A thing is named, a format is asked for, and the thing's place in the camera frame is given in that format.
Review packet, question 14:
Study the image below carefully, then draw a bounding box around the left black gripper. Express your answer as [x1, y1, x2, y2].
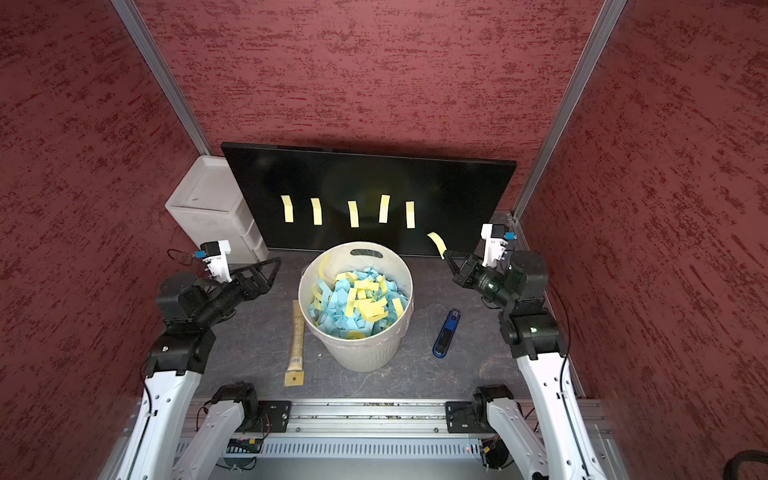
[195, 257, 283, 326]

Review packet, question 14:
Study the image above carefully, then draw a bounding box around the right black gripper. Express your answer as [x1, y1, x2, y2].
[440, 250, 516, 308]

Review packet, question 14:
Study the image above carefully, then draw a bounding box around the yellow sticky note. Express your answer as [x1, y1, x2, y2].
[281, 195, 294, 223]
[427, 232, 447, 259]
[310, 197, 323, 226]
[378, 194, 390, 224]
[347, 200, 360, 229]
[405, 201, 416, 229]

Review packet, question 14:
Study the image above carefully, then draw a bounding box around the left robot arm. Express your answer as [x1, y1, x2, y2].
[116, 257, 281, 479]

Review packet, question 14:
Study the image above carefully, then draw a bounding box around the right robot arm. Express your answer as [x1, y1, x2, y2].
[443, 251, 606, 479]

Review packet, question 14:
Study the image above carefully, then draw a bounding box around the black flat monitor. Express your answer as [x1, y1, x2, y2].
[221, 142, 517, 256]

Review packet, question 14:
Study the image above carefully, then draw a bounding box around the white plastic drawer unit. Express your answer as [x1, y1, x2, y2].
[165, 155, 269, 265]

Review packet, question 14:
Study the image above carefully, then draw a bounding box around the beige plastic waste bin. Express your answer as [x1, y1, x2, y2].
[298, 241, 415, 372]

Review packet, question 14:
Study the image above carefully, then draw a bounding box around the pile of discarded notes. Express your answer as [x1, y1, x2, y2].
[308, 267, 409, 340]

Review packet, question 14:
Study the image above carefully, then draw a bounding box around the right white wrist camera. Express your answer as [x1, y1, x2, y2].
[481, 223, 517, 268]

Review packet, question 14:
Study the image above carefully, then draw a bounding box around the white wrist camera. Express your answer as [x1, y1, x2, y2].
[194, 240, 232, 283]
[481, 223, 517, 268]

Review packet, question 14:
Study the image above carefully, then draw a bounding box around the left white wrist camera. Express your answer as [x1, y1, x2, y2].
[194, 240, 232, 283]

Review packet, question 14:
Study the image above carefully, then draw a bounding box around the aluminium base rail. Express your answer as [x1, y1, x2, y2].
[179, 395, 601, 439]

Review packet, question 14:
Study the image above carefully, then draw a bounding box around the right aluminium corner post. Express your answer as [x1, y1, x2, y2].
[512, 0, 627, 224]

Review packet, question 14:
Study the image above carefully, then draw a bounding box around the aluminium corner post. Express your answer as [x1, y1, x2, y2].
[111, 0, 212, 155]
[512, 0, 627, 224]

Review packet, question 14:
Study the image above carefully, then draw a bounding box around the left aluminium corner post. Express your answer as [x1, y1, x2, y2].
[111, 0, 212, 155]

